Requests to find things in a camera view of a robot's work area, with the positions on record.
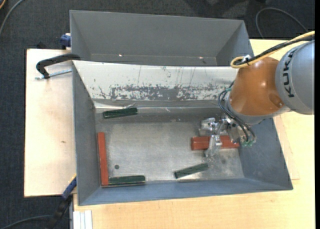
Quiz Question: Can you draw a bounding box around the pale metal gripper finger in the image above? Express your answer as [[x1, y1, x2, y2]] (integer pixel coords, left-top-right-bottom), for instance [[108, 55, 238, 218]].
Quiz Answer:
[[203, 134, 223, 159], [200, 117, 221, 134]]

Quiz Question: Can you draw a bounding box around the red-brown flat block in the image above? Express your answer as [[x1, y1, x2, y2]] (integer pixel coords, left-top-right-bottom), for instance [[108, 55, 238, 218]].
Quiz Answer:
[[96, 132, 110, 187], [190, 135, 240, 152]]

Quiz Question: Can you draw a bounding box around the dark green flat block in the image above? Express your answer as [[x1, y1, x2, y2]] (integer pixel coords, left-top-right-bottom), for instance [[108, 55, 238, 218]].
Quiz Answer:
[[108, 174, 146, 187], [102, 107, 139, 120], [174, 162, 210, 180]]

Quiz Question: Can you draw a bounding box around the grey metal bin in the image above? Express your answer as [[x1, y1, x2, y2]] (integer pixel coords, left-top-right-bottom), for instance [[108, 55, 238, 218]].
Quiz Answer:
[[69, 9, 294, 207]]

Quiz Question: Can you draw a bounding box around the pale wood flat board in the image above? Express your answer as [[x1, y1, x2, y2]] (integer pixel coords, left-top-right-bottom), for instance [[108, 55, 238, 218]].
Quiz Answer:
[[23, 48, 301, 198]]

